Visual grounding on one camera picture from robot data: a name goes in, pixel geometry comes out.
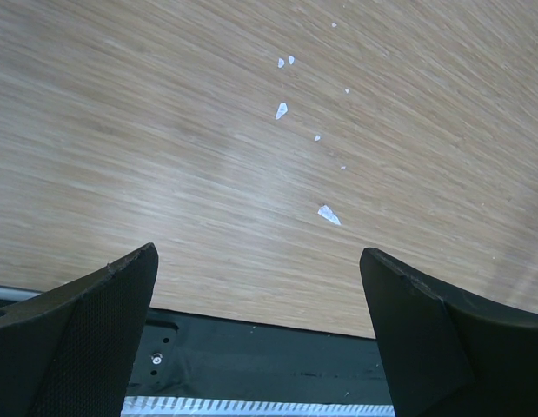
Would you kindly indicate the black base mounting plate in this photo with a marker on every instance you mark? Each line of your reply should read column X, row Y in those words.
column 203, row 357

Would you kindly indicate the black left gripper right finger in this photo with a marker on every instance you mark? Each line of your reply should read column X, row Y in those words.
column 446, row 351

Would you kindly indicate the white slotted cable duct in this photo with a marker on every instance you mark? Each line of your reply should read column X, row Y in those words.
column 181, row 406

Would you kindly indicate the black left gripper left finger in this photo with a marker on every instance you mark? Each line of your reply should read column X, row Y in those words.
column 70, row 351

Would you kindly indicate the aluminium frame rail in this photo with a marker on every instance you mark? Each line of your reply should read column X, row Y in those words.
column 13, row 295

